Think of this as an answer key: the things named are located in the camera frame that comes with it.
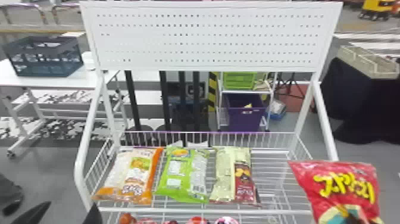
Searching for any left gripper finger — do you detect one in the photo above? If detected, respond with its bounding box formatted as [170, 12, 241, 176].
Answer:
[10, 201, 52, 224]
[82, 203, 104, 224]

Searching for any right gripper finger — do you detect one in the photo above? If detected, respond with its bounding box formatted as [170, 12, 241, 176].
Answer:
[345, 212, 365, 224]

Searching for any red snack packet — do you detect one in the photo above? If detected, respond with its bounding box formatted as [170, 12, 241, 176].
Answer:
[287, 160, 385, 224]

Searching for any orange noodle cup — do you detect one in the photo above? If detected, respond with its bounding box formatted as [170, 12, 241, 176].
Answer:
[118, 213, 138, 224]

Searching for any orange snack packet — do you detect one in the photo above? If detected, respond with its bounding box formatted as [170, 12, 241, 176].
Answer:
[92, 147, 164, 206]

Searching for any red noodle cup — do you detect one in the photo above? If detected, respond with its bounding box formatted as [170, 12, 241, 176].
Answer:
[186, 216, 211, 224]

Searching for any black draped side table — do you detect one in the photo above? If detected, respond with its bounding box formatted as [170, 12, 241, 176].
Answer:
[320, 57, 400, 145]

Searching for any pink noodle cup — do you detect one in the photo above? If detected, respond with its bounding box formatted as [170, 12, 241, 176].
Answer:
[213, 216, 240, 224]

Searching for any pale green snack packet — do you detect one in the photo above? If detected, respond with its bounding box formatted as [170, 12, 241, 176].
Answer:
[209, 146, 262, 206]

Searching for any blue basket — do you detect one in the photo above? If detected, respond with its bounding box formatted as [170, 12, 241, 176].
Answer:
[266, 99, 288, 122]

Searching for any white side table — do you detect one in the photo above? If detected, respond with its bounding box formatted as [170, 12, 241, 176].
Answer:
[0, 51, 130, 158]

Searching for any purple crate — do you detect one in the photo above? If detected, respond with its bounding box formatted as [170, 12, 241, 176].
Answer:
[224, 93, 267, 132]

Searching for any beige tray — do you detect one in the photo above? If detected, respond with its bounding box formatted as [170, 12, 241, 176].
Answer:
[336, 44, 400, 80]

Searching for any dark blue crate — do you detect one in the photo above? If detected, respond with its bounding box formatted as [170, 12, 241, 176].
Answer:
[2, 35, 85, 78]

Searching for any white shelf trolley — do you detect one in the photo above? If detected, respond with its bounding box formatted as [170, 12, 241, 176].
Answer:
[215, 71, 278, 132]

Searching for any green basket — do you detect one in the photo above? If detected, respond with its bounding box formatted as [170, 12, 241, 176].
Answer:
[222, 71, 258, 91]

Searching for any black post on round foot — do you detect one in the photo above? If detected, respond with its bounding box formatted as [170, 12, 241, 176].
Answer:
[124, 70, 155, 147]
[178, 70, 212, 144]
[155, 70, 183, 147]

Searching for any striped post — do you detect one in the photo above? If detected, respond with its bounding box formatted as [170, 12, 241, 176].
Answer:
[207, 71, 218, 113]

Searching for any white wire rack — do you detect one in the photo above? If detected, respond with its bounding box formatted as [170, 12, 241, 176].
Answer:
[74, 0, 344, 224]

